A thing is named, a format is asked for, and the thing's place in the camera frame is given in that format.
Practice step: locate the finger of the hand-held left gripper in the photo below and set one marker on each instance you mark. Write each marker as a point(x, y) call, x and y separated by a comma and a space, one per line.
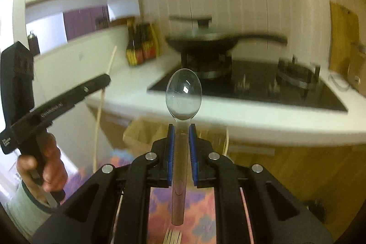
point(91, 86)

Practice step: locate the wooden cutting board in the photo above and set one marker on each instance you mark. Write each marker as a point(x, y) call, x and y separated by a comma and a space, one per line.
point(343, 38)

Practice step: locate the brown rice cooker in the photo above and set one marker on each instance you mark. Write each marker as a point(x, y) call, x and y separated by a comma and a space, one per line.
point(359, 66)

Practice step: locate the wooden chopstick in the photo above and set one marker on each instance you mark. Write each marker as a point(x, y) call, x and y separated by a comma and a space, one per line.
point(100, 118)

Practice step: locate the person's left hand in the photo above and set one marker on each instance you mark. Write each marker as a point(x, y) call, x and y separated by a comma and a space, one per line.
point(53, 158)

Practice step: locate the yellow-capped sauce bottle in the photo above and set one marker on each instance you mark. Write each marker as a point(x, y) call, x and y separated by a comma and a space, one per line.
point(151, 44)

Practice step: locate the fork tines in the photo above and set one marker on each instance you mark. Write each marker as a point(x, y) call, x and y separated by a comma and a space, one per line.
point(172, 237)

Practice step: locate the dark soy sauce bottle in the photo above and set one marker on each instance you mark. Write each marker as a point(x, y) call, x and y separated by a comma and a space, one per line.
point(134, 46)

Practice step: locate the black wok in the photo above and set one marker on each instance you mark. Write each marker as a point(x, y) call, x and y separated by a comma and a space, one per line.
point(206, 42)

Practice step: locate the black gas stove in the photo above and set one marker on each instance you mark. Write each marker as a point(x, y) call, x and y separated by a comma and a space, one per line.
point(257, 84)

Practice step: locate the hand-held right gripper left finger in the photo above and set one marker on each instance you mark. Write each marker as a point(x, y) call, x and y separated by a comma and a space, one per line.
point(170, 152)

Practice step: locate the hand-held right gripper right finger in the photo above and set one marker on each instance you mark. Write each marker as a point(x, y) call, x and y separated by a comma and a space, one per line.
point(192, 152)

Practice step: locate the tan plastic utensil basket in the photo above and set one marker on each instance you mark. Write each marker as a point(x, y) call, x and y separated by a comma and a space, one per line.
point(143, 135)

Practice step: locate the dark spray can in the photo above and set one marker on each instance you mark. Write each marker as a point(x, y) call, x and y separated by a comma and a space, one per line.
point(33, 44)

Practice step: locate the floral tablecloth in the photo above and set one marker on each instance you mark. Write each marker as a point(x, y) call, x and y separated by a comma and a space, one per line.
point(200, 218)

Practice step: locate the clear plastic spoon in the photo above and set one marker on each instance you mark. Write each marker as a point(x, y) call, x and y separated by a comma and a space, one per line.
point(183, 95)

